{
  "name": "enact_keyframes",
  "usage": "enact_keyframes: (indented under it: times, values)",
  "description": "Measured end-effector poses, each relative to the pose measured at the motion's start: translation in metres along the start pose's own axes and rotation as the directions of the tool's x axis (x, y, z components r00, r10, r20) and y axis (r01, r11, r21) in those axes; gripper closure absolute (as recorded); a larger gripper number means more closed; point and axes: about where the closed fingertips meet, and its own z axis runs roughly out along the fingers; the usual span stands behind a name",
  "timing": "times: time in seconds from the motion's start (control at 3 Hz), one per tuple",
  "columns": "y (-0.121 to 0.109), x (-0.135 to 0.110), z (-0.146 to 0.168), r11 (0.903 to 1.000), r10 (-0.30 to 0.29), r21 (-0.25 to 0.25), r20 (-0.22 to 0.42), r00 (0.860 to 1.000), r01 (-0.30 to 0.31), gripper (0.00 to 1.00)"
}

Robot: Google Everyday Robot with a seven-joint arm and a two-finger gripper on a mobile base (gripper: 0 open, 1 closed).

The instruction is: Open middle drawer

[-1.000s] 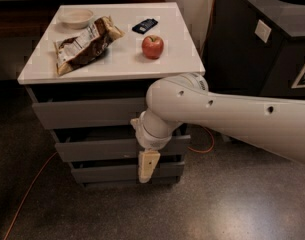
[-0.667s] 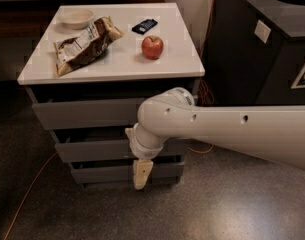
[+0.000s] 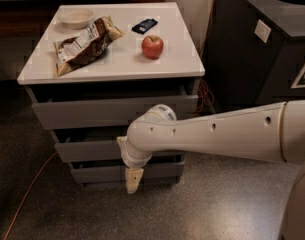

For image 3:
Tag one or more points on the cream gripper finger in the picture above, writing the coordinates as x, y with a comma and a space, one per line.
121, 140
133, 177

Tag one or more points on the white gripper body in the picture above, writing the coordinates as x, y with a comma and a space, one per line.
131, 159

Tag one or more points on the grey drawer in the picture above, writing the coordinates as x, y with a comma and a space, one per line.
100, 108
168, 166
89, 144

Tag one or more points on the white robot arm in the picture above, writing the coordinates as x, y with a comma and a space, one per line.
274, 132

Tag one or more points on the grey bottom drawer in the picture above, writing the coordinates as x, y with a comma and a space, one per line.
168, 166

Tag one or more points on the grey top drawer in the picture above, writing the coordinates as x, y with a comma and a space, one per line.
100, 108

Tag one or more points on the grey drawer cabinet white top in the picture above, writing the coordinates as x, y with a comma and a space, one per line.
122, 66

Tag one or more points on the red apple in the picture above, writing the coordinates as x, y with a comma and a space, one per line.
152, 46

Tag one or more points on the brown white snack bag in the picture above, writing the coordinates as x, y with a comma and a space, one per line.
76, 52

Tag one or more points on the white bowl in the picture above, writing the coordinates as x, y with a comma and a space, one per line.
75, 19

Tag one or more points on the dark wooden bench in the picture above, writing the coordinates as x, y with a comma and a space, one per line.
30, 18

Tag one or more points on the black trash bin cabinet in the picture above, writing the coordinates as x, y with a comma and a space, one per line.
243, 71

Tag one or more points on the white label on bin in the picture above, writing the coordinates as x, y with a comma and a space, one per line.
262, 31

